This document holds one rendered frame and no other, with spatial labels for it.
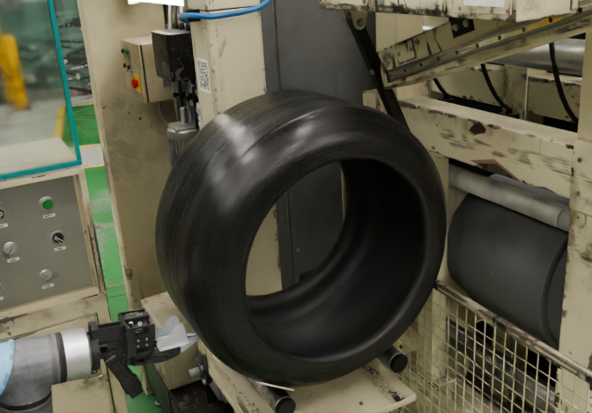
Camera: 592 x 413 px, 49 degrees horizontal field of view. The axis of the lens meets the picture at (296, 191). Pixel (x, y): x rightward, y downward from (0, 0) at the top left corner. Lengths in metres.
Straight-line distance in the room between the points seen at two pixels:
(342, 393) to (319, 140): 0.65
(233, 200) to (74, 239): 0.84
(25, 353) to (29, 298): 0.72
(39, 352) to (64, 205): 0.70
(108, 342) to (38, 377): 0.13
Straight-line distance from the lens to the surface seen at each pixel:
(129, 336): 1.26
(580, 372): 1.36
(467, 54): 1.35
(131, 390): 1.34
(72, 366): 1.25
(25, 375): 1.24
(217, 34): 1.46
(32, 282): 1.93
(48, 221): 1.87
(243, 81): 1.50
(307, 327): 1.60
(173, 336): 1.30
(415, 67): 1.48
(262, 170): 1.13
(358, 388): 1.58
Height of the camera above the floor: 1.75
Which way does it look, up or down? 20 degrees down
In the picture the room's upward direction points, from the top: 4 degrees counter-clockwise
